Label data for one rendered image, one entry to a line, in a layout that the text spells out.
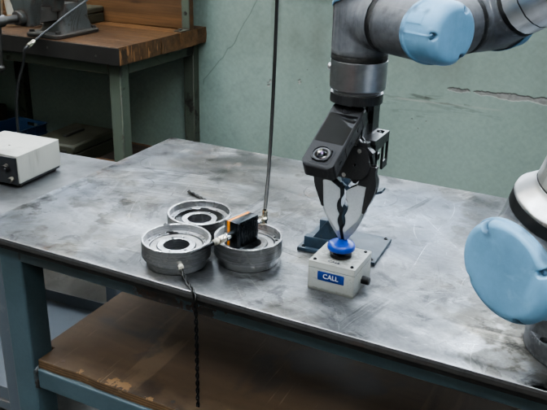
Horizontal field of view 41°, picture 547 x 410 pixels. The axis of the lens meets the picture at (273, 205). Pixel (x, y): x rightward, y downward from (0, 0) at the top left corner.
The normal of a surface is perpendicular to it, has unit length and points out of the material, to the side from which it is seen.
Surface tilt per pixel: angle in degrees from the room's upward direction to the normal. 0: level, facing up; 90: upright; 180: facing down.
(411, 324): 0
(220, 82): 90
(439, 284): 0
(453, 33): 90
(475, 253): 97
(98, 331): 0
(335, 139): 30
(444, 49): 90
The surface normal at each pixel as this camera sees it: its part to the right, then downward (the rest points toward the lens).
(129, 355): 0.03, -0.92
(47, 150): 0.92, 0.17
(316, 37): -0.44, 0.33
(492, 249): -0.84, 0.30
